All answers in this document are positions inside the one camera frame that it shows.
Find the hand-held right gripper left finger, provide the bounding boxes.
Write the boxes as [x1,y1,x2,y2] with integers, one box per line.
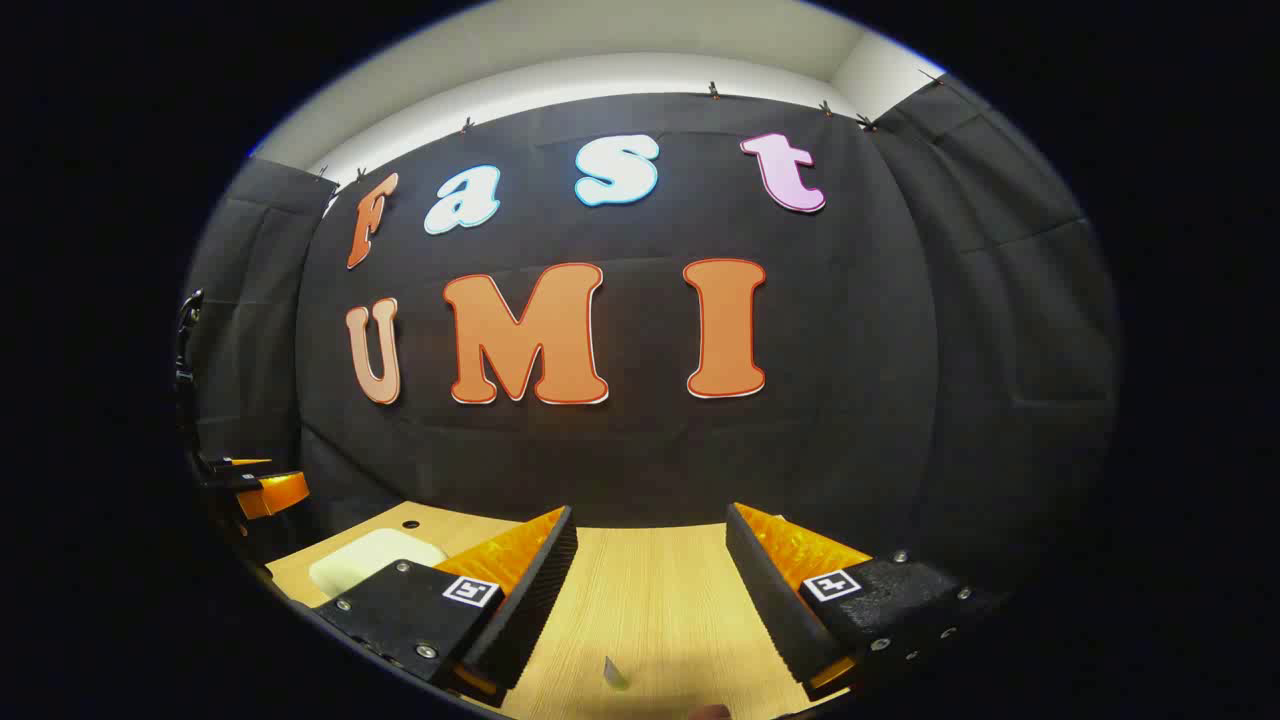
[312,505,579,709]

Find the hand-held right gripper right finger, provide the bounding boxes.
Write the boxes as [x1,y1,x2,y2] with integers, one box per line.
[726,503,1001,701]

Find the pale yellow suitcase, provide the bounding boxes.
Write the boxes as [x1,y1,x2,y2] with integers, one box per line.
[308,527,449,601]

